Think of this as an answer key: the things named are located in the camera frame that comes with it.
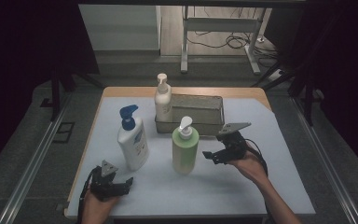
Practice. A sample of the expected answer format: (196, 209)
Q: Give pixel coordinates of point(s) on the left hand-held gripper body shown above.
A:
(101, 186)

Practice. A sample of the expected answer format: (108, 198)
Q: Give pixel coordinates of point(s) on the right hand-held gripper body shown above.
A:
(234, 146)

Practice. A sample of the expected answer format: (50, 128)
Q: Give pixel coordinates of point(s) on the green bottle with white pump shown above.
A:
(185, 152)

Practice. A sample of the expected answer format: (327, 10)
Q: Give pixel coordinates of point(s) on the white bottle with blue pump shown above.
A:
(133, 146)

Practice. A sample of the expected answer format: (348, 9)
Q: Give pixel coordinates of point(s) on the grey metal mesh basket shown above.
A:
(199, 109)

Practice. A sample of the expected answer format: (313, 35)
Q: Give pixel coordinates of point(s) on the cream pump bottle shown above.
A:
(163, 102)

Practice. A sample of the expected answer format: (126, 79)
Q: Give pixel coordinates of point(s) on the person's left hand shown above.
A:
(94, 211)

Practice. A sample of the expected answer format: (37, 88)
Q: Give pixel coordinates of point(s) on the person's right hand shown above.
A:
(251, 168)

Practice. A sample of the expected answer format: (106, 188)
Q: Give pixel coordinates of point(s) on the pale blue table mat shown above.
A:
(167, 193)

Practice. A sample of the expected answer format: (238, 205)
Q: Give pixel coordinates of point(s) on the white power strip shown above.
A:
(276, 75)

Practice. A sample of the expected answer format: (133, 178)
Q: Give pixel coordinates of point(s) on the black metal stand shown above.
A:
(307, 99)
(56, 93)

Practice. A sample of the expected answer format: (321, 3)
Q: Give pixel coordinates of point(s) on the aluminium floor rail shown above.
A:
(31, 168)
(326, 161)

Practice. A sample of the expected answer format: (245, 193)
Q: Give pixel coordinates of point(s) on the white metal desk frame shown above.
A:
(220, 24)

